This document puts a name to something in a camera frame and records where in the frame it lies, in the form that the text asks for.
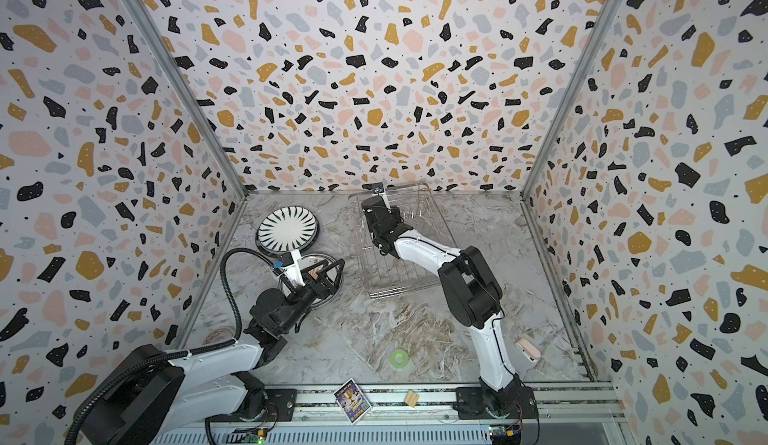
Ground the steel wire dish rack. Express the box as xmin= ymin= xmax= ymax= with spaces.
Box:
xmin=354 ymin=183 xmax=459 ymax=299

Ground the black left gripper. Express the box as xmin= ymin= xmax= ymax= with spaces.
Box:
xmin=277 ymin=259 xmax=341 ymax=336

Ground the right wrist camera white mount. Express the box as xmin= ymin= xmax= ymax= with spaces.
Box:
xmin=371 ymin=182 xmax=390 ymax=208

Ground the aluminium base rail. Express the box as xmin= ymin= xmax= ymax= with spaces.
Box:
xmin=153 ymin=382 xmax=634 ymax=444

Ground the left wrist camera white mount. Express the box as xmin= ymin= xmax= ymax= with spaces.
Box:
xmin=273 ymin=249 xmax=305 ymax=293

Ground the aluminium corner post left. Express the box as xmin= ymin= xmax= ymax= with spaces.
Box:
xmin=121 ymin=0 xmax=248 ymax=200

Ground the pink eraser block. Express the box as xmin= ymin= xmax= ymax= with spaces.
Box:
xmin=516 ymin=338 xmax=541 ymax=363

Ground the black corrugated cable hose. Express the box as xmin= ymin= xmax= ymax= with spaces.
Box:
xmin=64 ymin=247 xmax=283 ymax=445

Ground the aluminium corner post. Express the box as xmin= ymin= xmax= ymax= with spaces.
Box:
xmin=121 ymin=0 xmax=248 ymax=200
xmin=521 ymin=0 xmax=620 ymax=202

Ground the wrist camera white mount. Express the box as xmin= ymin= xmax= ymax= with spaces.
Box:
xmin=273 ymin=249 xmax=305 ymax=293
xmin=371 ymin=182 xmax=390 ymax=208

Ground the small wooden block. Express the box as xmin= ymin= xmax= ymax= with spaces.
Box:
xmin=403 ymin=390 xmax=420 ymax=408

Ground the colourful playing card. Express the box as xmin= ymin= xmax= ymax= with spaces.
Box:
xmin=333 ymin=379 xmax=372 ymax=425

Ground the aluminium corner post right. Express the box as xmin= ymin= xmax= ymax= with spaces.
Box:
xmin=521 ymin=0 xmax=620 ymax=202

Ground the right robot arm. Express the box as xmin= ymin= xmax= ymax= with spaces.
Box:
xmin=361 ymin=193 xmax=539 ymax=419

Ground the blue leaf pattern plate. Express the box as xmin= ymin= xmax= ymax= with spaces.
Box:
xmin=256 ymin=205 xmax=320 ymax=256

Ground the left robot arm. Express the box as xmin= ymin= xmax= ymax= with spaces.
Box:
xmin=65 ymin=259 xmax=345 ymax=444

